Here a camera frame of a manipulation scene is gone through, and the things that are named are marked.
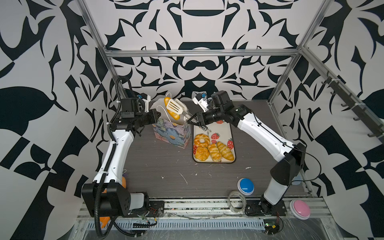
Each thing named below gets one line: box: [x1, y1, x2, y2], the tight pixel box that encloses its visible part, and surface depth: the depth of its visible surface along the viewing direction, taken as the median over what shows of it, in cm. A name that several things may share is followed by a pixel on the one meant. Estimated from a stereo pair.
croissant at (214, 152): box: [207, 143, 222, 162], surface depth 91 cm
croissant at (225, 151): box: [217, 141, 235, 161], surface depth 91 cm
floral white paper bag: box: [150, 98, 191, 149], surface depth 83 cm
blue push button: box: [237, 177, 255, 196], surface depth 81 cm
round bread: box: [194, 146, 210, 161], surface depth 91 cm
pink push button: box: [289, 199, 311, 220], surface depth 74 cm
